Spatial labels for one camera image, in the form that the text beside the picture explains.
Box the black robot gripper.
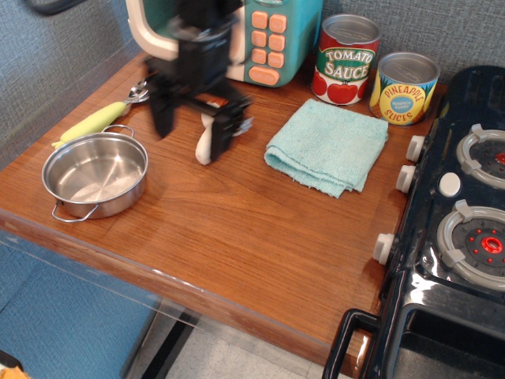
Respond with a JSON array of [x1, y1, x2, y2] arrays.
[[145, 23, 251, 161]]

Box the small metal pot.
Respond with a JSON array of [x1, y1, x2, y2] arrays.
[[42, 125, 149, 223]]

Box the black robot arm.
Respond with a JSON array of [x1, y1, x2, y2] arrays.
[[146, 1, 252, 165]]

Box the light blue folded cloth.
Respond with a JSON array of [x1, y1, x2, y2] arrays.
[[264, 99, 388, 198]]

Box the plush mushroom toy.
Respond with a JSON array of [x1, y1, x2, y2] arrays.
[[195, 98, 247, 165]]

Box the teal toy microwave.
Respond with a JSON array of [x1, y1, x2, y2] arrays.
[[125, 0, 323, 88]]

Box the tomato sauce can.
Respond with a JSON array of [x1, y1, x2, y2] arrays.
[[312, 13, 381, 106]]

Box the pineapple slices can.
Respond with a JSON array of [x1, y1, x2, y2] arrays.
[[369, 51, 440, 126]]

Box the white stove knob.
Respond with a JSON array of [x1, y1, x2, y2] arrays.
[[372, 234, 395, 265], [438, 172, 461, 197], [406, 135, 425, 163], [395, 165, 416, 193]]

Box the black toy stove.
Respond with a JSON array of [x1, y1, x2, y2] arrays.
[[323, 66, 504, 378]]

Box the spoon with yellow handle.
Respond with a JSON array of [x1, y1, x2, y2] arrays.
[[51, 79, 148, 149]]

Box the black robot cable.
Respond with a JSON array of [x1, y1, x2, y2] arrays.
[[25, 0, 90, 17]]

